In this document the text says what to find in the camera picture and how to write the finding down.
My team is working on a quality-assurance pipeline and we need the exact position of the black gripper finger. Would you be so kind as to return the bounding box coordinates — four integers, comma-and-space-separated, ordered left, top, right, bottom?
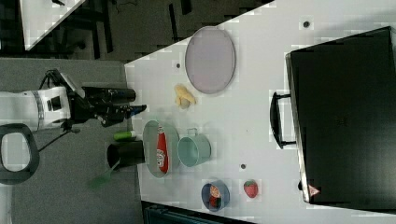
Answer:
117, 105, 147, 119

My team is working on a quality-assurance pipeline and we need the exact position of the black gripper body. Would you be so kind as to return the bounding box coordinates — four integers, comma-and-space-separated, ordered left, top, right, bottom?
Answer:
66, 87, 116, 127

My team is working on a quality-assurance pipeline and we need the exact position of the red felt ketchup bottle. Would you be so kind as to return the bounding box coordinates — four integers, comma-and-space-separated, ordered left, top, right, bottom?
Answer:
156, 126, 169, 174

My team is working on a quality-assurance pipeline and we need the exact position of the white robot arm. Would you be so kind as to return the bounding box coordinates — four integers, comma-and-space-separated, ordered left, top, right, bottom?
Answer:
1, 87, 147, 133

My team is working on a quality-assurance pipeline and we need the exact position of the pale green metal strainer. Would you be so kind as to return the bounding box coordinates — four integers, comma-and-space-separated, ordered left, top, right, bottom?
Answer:
143, 120, 179, 178

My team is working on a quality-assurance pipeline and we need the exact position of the green marker bottle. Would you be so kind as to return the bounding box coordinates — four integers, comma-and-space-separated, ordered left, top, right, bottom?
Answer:
113, 131, 136, 141

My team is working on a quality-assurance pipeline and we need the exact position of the black cylinder cup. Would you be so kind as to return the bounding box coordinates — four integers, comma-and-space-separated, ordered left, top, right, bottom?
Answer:
106, 140, 145, 169

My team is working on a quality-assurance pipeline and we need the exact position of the yellow plush banana toy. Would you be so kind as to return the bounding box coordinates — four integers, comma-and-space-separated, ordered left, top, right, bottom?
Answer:
175, 84, 196, 109

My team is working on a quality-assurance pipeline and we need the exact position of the teal metal mug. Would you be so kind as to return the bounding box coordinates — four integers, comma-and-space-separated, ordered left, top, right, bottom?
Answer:
177, 128, 211, 167

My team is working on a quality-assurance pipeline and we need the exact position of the lavender oval plate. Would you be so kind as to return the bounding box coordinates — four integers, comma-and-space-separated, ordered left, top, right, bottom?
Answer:
185, 26, 236, 94

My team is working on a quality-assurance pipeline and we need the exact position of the white side table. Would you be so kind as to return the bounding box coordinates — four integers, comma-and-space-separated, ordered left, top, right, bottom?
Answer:
19, 0, 86, 50

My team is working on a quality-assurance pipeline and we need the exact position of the dark teal crate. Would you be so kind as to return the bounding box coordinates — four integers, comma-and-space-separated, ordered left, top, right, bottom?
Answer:
142, 201, 250, 224

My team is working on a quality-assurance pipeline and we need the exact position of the blue bowl with toy food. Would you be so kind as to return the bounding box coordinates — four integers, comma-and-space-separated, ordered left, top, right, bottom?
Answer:
201, 180, 230, 212

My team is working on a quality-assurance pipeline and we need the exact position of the red plush strawberry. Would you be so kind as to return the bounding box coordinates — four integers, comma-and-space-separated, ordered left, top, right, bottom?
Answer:
244, 180, 259, 198

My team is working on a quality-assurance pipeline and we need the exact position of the black toaster oven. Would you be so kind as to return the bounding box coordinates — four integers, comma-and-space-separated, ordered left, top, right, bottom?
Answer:
285, 26, 396, 214

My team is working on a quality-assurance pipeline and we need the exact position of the black cylinder post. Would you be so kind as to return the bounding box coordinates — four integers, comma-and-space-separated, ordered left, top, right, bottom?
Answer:
83, 87, 136, 104

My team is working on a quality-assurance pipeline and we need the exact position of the black loop frame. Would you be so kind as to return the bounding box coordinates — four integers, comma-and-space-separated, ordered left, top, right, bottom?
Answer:
0, 124, 39, 185

